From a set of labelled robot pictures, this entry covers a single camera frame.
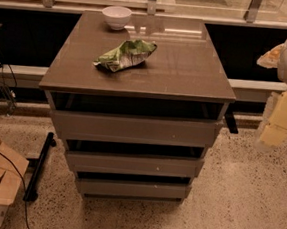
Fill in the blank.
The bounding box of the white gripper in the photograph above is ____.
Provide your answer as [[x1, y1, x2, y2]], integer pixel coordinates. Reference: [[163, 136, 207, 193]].
[[256, 43, 287, 147]]

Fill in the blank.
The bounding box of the grey drawer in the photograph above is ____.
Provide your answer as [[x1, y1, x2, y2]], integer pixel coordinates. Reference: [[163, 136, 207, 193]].
[[75, 179, 191, 199], [51, 110, 223, 148], [66, 151, 205, 178]]

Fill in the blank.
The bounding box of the grey top drawer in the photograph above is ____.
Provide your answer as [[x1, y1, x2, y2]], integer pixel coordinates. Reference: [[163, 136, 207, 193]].
[[51, 110, 223, 148]]

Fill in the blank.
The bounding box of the grey drawer cabinet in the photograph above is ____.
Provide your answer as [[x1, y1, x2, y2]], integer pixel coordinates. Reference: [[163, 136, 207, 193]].
[[29, 6, 244, 210]]

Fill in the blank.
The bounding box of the grey bottom drawer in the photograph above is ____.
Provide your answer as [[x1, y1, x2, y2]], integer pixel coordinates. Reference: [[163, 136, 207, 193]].
[[75, 179, 191, 199]]

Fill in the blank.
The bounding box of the black bar behind cabinet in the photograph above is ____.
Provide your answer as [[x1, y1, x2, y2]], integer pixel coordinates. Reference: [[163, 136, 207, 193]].
[[225, 109, 238, 134]]

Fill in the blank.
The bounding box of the green crumpled chip bag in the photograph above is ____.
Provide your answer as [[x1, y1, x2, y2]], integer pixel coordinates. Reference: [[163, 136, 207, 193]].
[[93, 39, 157, 73]]

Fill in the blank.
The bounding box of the white bowl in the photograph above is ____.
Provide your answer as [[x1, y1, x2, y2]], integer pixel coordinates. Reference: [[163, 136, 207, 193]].
[[102, 6, 132, 30]]

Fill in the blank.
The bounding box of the black stand base bar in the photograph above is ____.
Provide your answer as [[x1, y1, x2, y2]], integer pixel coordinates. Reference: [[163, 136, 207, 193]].
[[23, 132, 57, 202]]

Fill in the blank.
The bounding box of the black cable on floor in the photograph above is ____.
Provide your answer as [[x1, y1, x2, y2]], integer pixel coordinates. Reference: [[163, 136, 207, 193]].
[[0, 130, 42, 229]]

